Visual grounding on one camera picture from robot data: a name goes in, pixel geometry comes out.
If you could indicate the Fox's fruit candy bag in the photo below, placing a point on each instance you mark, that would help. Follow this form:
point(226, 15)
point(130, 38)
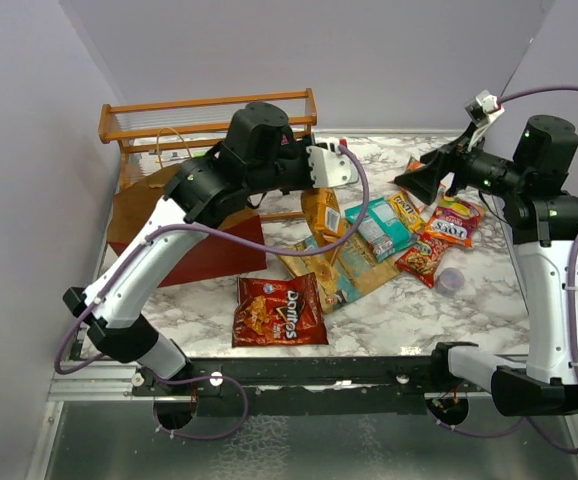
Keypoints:
point(455, 221)

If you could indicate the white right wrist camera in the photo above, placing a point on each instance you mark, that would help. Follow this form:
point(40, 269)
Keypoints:
point(483, 110)

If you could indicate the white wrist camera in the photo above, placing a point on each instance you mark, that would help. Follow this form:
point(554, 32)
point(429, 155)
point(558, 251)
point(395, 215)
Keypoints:
point(483, 110)
point(329, 167)

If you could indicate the orange Tater chip bag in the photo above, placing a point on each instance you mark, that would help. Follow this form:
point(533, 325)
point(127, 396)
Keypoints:
point(321, 211)

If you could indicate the yellow M&M's packet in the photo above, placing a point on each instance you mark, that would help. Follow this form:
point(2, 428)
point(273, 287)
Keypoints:
point(406, 212)

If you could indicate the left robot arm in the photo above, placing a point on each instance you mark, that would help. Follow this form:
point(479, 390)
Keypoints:
point(259, 154)

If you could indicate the gold teal kettle chips bag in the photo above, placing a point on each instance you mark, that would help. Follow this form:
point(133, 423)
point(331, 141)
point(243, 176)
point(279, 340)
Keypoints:
point(354, 273)

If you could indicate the small purple lidded cup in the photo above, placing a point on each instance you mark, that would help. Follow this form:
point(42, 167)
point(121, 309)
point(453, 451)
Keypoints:
point(449, 282)

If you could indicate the brown red paper bag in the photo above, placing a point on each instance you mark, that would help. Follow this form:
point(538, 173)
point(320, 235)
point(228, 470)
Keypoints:
point(148, 231)

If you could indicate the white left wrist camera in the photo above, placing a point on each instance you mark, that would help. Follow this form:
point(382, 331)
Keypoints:
point(329, 167)

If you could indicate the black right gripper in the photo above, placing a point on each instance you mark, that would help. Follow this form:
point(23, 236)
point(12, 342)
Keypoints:
point(453, 158)

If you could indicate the red Doritos chip bag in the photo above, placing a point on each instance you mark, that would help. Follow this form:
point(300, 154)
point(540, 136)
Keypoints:
point(278, 313)

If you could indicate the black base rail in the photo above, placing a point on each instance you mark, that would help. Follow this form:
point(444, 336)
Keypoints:
point(304, 386)

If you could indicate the teal white snack pouch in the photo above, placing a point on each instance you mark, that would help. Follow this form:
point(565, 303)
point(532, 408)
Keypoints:
point(382, 229)

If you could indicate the red cookie snack packet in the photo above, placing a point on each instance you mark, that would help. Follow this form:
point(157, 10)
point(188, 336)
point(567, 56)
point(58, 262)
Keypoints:
point(423, 258)

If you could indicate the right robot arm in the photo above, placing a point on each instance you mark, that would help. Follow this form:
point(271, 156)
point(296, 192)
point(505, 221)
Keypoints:
point(543, 219)

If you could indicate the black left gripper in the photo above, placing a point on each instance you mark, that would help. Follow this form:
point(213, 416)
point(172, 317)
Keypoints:
point(306, 181)

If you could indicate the orange snack packet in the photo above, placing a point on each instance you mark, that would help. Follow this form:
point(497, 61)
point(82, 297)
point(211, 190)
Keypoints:
point(412, 194)

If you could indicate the orange wooden rack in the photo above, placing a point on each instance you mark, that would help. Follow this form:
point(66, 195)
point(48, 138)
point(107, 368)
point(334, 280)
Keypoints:
point(151, 134)

